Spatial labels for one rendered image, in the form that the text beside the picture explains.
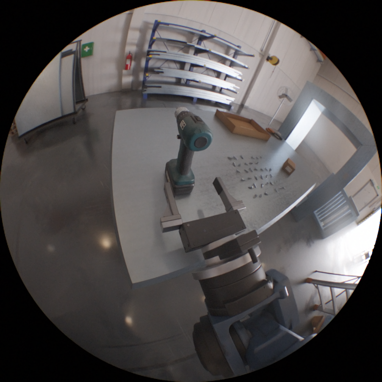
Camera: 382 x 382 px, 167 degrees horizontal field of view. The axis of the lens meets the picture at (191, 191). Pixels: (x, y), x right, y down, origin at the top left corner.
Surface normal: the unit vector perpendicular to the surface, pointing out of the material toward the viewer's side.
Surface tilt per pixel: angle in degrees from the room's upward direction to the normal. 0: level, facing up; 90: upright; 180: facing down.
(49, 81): 78
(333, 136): 90
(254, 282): 1
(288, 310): 15
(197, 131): 45
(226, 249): 67
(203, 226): 0
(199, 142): 90
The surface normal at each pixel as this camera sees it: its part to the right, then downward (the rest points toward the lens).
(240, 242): 0.24, -0.57
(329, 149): -0.91, 0.14
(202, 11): 0.33, 0.81
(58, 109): 0.43, 0.66
